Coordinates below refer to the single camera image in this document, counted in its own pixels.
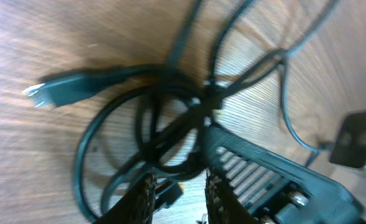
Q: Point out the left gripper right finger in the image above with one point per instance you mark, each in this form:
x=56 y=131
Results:
x=222 y=206

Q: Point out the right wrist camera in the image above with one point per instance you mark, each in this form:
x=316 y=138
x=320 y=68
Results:
x=349 y=149

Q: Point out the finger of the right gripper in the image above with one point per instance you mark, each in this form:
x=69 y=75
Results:
x=274 y=189

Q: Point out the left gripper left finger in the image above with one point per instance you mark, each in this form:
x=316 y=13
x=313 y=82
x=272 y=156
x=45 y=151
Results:
x=136 y=207

